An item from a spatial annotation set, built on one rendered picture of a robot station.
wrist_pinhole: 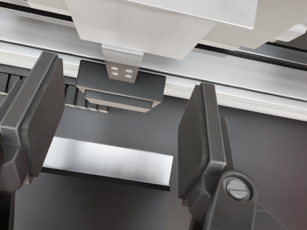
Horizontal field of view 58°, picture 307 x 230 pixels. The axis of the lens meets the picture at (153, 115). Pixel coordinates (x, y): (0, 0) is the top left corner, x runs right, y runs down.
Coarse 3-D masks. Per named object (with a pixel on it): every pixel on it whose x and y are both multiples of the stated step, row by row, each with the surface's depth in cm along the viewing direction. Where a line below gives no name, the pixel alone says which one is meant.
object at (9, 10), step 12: (0, 0) 18; (12, 0) 17; (24, 0) 17; (12, 12) 20; (24, 12) 19; (36, 12) 19; (48, 12) 19; (72, 24) 20; (204, 48) 21; (216, 48) 21
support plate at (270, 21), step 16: (32, 0) 17; (48, 0) 16; (64, 0) 16; (272, 0) 12; (288, 0) 12; (304, 0) 12; (256, 16) 14; (272, 16) 14; (288, 16) 13; (304, 16) 13; (208, 32) 17; (224, 32) 17; (240, 32) 16; (256, 32) 16; (272, 32) 16
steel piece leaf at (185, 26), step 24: (72, 0) 15; (96, 0) 15; (120, 0) 14; (144, 0) 10; (168, 0) 10; (192, 0) 10; (216, 0) 10; (240, 0) 10; (96, 24) 18; (120, 24) 18; (144, 24) 17; (168, 24) 16; (192, 24) 16; (216, 24) 15; (240, 24) 10
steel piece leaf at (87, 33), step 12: (84, 36) 21; (96, 36) 21; (108, 36) 20; (120, 36) 20; (132, 36) 20; (132, 48) 22; (144, 48) 22; (156, 48) 21; (168, 48) 21; (180, 48) 20; (192, 48) 20
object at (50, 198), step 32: (64, 160) 18; (96, 160) 19; (128, 160) 19; (160, 160) 19; (32, 192) 17; (64, 192) 17; (96, 192) 18; (128, 192) 18; (160, 192) 18; (32, 224) 17; (64, 224) 17; (96, 224) 18; (128, 224) 18; (160, 224) 18
